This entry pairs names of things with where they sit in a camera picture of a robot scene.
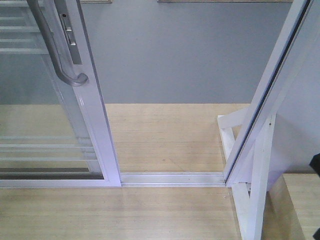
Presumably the white door frame post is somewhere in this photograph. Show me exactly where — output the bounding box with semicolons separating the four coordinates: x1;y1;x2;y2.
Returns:
224;0;320;187

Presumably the silver door lock plate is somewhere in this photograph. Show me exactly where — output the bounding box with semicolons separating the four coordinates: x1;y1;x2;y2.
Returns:
59;13;82;65

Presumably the light wooden box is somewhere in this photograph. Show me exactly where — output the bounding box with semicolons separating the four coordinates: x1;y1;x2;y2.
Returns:
262;173;320;240

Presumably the white triangular support bracket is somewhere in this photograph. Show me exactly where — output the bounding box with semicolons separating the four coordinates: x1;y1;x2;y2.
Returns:
231;115;276;240

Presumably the grey metal door handle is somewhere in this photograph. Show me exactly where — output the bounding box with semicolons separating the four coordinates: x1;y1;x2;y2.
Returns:
26;0;88;87

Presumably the white sliding glass door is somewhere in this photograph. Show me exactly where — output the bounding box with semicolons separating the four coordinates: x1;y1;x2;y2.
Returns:
0;0;121;188

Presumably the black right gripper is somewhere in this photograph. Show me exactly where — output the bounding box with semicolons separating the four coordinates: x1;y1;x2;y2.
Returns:
309;154;320;174

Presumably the aluminium door floor track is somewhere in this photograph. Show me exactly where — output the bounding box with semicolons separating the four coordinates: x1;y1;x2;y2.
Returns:
121;172;226;188

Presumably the wooden platform board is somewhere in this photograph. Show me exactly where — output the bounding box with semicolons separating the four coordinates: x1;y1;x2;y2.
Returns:
0;103;245;240

